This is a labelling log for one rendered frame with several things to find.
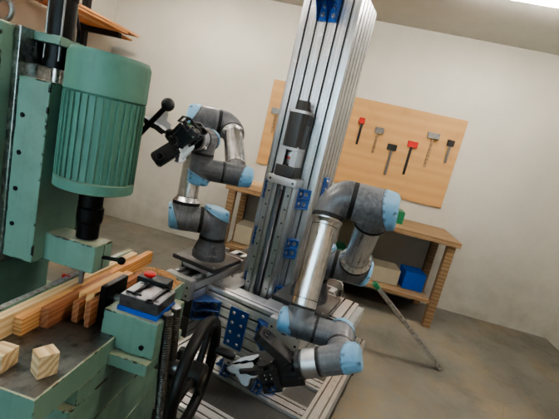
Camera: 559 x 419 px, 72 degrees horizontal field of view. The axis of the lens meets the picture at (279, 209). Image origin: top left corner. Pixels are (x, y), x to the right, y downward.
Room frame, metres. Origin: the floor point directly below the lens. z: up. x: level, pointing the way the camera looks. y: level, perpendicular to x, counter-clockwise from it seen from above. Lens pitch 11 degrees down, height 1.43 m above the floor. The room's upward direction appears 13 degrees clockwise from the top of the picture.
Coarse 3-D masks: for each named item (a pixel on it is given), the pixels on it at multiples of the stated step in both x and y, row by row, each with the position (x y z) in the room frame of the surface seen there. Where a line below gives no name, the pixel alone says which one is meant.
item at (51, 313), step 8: (96, 280) 0.94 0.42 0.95; (80, 288) 0.87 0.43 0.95; (64, 296) 0.82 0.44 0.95; (72, 296) 0.83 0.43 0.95; (48, 304) 0.77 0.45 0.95; (56, 304) 0.78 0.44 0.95; (64, 304) 0.80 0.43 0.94; (72, 304) 0.83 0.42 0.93; (48, 312) 0.76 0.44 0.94; (56, 312) 0.78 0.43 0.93; (64, 312) 0.81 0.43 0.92; (40, 320) 0.76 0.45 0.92; (48, 320) 0.76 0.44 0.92; (56, 320) 0.78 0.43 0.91
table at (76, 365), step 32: (64, 320) 0.80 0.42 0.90; (64, 352) 0.69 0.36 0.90; (96, 352) 0.72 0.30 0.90; (128, 352) 0.78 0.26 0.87; (160, 352) 0.81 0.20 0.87; (0, 384) 0.58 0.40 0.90; (32, 384) 0.59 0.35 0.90; (64, 384) 0.63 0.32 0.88; (0, 416) 0.57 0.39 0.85; (32, 416) 0.56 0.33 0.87
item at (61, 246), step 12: (48, 240) 0.87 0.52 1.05; (60, 240) 0.87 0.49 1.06; (72, 240) 0.87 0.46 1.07; (84, 240) 0.88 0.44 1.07; (96, 240) 0.90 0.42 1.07; (108, 240) 0.92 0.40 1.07; (48, 252) 0.87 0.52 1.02; (60, 252) 0.87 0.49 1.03; (72, 252) 0.86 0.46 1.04; (84, 252) 0.86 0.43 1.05; (96, 252) 0.86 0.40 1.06; (108, 252) 0.91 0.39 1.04; (72, 264) 0.86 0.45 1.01; (84, 264) 0.86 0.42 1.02; (96, 264) 0.87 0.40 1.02; (108, 264) 0.92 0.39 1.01
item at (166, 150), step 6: (168, 144) 1.14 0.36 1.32; (156, 150) 1.13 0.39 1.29; (162, 150) 1.13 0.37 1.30; (168, 150) 1.13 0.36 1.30; (174, 150) 1.14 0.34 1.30; (156, 156) 1.12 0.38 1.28; (162, 156) 1.12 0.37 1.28; (168, 156) 1.13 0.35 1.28; (174, 156) 1.14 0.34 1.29; (156, 162) 1.11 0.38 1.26; (162, 162) 1.12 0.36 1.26
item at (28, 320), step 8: (136, 256) 1.17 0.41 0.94; (144, 256) 1.19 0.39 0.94; (128, 264) 1.09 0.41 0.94; (136, 264) 1.14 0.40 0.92; (144, 264) 1.19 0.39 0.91; (104, 272) 1.01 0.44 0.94; (112, 272) 1.02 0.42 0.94; (88, 280) 0.94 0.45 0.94; (72, 288) 0.88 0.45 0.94; (56, 296) 0.83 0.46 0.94; (40, 304) 0.78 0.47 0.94; (24, 312) 0.74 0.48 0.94; (32, 312) 0.74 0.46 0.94; (40, 312) 0.76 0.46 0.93; (16, 320) 0.71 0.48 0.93; (24, 320) 0.72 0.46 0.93; (32, 320) 0.74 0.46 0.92; (16, 328) 0.71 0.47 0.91; (24, 328) 0.72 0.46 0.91; (32, 328) 0.74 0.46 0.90
